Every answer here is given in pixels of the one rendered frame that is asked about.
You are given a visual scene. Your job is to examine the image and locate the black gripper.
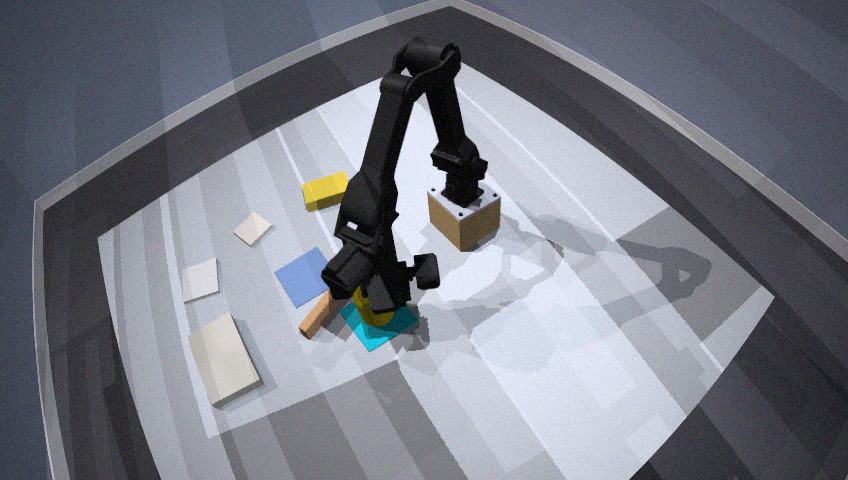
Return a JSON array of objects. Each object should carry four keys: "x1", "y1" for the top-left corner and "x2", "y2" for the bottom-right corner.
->
[{"x1": 330, "y1": 249, "x2": 441, "y2": 300}]

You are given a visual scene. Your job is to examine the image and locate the wooden plank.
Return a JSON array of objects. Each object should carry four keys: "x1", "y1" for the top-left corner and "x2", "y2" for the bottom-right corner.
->
[{"x1": 298, "y1": 288, "x2": 343, "y2": 340}]

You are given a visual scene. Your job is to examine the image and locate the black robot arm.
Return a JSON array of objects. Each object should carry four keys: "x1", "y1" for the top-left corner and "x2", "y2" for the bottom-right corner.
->
[{"x1": 321, "y1": 36, "x2": 488, "y2": 314}]

